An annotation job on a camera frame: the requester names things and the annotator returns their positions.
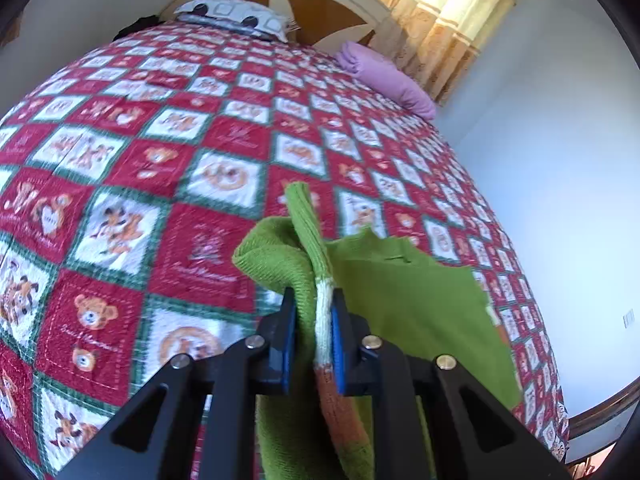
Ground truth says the green orange white striped sweater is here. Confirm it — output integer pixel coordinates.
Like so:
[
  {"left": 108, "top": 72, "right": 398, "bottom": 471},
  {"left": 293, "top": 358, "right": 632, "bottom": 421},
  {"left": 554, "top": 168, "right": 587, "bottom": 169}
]
[{"left": 232, "top": 181, "right": 524, "bottom": 480}]

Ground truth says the red patchwork bedspread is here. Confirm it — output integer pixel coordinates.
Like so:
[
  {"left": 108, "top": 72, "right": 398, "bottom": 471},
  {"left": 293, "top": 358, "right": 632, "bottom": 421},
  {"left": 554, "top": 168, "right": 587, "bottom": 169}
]
[{"left": 1, "top": 22, "right": 568, "bottom": 479}]

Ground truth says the pink pillow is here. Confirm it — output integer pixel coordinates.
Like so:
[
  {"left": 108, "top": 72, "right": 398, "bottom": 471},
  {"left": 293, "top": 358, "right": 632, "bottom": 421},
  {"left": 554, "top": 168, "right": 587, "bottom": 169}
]
[{"left": 334, "top": 41, "right": 436, "bottom": 122}]

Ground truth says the black item beside pillow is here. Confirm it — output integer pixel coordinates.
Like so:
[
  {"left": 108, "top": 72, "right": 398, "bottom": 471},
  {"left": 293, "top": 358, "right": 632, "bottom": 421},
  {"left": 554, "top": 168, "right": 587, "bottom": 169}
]
[{"left": 113, "top": 14, "right": 163, "bottom": 41}]

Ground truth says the yellow curtain behind headboard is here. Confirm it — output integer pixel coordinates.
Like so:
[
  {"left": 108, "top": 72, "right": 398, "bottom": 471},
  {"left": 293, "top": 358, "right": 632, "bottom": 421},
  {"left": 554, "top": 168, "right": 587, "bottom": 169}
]
[{"left": 369, "top": 0, "right": 518, "bottom": 105}]

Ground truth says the white patterned pillow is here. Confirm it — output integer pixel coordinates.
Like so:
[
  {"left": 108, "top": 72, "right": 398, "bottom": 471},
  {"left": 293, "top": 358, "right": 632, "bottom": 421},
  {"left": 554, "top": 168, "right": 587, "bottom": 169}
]
[{"left": 174, "top": 0, "right": 298, "bottom": 44}]

